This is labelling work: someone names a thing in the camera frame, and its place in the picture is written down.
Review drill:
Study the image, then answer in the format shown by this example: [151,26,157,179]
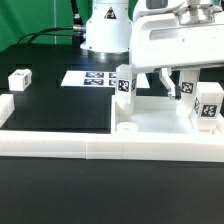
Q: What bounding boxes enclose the white square table top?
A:
[110,94,224,136]

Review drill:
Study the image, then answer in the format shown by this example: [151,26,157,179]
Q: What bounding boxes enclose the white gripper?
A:
[129,12,224,100]

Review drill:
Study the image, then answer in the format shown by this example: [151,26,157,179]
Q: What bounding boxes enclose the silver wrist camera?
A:
[133,0,186,19]

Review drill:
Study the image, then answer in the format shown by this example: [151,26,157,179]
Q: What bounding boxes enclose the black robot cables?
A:
[17,0,88,45]

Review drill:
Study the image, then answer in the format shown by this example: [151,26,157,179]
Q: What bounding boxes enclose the white U-shaped fence wall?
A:
[0,93,224,163]

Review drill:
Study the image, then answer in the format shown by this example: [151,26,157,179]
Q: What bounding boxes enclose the white sheet with AprilTags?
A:
[61,70,151,89]

